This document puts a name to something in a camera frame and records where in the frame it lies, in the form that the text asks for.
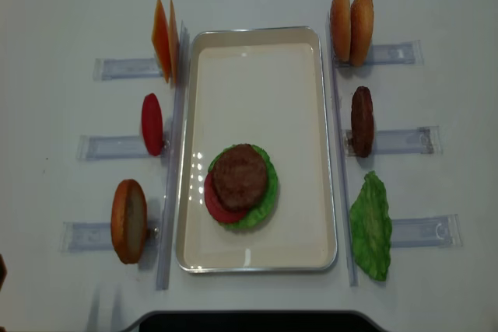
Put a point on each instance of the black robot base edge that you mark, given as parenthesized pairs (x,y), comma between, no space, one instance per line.
(257,321)

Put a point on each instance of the clear holder for right buns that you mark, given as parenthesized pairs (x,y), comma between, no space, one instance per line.
(405,53)

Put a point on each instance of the brown meat patty on stack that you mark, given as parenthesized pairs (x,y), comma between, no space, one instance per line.
(239,178)

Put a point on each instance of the orange cheese slice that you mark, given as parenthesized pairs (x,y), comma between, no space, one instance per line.
(160,40)
(173,44)

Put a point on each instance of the clear holder for left bun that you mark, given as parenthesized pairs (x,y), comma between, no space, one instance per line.
(83,236)

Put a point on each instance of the upright bun half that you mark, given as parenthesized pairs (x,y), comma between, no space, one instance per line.
(128,223)
(341,28)
(362,25)

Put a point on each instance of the clear acrylic rail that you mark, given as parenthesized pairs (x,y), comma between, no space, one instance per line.
(174,158)
(340,150)

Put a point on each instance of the orange cheese slice rear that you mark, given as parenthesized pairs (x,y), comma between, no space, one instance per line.
(173,44)

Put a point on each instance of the red tomato slice on stack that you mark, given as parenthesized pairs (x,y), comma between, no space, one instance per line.
(215,208)

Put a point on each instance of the right clear acrylic rail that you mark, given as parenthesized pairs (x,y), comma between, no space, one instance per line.
(340,150)

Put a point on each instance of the upright bun half far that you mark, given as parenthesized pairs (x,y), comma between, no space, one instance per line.
(341,28)

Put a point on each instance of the upright green lettuce leaf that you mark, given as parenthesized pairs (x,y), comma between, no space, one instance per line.
(371,228)

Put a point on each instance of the left clear acrylic rail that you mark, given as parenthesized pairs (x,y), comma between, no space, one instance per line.
(174,158)

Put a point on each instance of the white rectangular metal tray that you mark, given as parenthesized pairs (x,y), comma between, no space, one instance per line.
(262,87)

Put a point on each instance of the clear holder for tomato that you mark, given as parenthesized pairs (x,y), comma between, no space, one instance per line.
(96,148)

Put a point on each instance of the clear holder for lettuce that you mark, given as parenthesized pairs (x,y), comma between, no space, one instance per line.
(439,231)

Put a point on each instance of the upright red tomato slice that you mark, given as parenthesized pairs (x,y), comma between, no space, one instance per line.
(152,125)

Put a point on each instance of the clear holder for patty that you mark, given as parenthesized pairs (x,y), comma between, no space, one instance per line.
(421,140)

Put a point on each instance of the upright bun half left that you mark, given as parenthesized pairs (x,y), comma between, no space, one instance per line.
(128,223)

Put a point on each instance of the upright brown meat patty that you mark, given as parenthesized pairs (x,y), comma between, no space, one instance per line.
(362,122)

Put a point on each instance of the clear holder for cheese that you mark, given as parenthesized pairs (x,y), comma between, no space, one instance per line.
(135,68)

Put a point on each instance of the green lettuce leaf on stack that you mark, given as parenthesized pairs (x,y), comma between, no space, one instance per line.
(262,210)

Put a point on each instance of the orange cheese slice front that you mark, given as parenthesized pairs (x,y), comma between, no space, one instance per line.
(160,40)

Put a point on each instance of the upright bun half near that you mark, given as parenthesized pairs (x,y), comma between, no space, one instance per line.
(362,25)

